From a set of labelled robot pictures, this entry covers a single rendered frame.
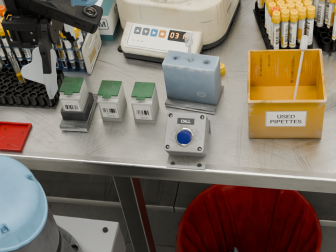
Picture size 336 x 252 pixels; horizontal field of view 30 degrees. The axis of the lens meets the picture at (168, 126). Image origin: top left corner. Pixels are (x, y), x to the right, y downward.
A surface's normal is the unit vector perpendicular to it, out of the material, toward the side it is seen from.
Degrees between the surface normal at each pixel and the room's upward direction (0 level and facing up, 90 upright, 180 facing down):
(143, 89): 0
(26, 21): 0
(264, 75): 90
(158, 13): 90
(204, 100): 90
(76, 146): 0
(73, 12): 28
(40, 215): 89
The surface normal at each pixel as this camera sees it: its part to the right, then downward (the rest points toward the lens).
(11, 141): -0.11, -0.66
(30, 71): -0.18, 0.27
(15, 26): -0.15, 0.75
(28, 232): 0.76, 0.43
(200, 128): -0.18, -0.20
